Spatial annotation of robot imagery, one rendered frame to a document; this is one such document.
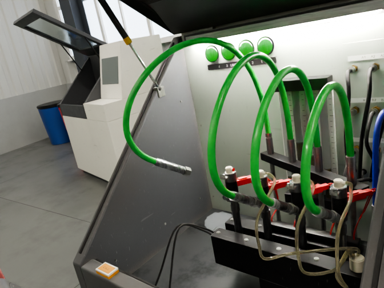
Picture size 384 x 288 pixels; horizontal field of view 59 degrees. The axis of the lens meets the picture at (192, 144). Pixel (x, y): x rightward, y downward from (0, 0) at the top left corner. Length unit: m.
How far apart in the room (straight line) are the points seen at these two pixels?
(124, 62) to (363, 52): 2.97
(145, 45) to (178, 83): 2.69
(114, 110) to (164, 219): 2.56
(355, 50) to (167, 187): 0.64
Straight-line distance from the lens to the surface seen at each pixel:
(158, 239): 1.10
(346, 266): 0.74
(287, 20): 0.91
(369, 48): 0.89
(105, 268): 0.88
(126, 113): 0.73
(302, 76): 0.71
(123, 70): 3.62
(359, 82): 0.90
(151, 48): 3.82
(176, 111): 1.10
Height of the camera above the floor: 1.43
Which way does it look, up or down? 17 degrees down
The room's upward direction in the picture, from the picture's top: 11 degrees counter-clockwise
